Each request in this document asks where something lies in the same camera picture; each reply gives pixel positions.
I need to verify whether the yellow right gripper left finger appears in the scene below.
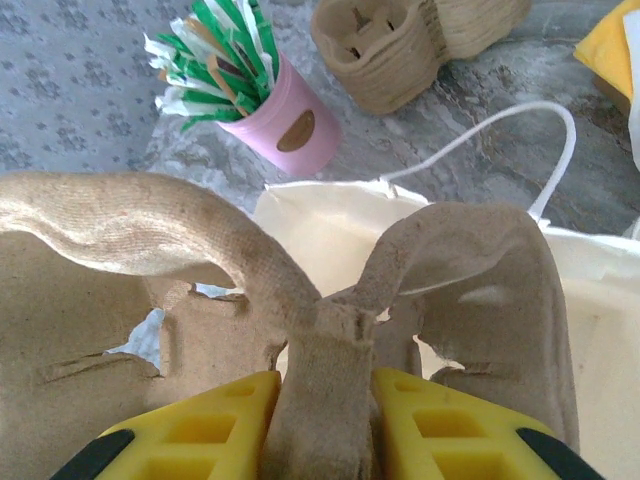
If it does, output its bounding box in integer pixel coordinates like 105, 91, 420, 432
49, 370, 282, 480

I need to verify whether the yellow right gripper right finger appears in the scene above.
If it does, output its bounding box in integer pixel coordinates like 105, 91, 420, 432
370, 368, 606, 480

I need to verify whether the brown pulp cup carrier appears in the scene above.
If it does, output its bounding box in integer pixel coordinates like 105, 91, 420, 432
0, 172, 581, 480

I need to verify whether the printed paper takeout bag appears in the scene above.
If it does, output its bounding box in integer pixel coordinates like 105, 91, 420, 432
252, 101, 640, 480

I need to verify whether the pink cup of stirrer sticks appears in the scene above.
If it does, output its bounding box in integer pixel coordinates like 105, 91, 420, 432
143, 0, 344, 177

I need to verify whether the stack of brown pulp carriers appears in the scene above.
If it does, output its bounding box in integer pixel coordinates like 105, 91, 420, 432
310, 0, 534, 115

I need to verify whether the yellow paper sheet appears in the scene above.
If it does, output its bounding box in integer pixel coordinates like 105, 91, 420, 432
573, 0, 640, 101

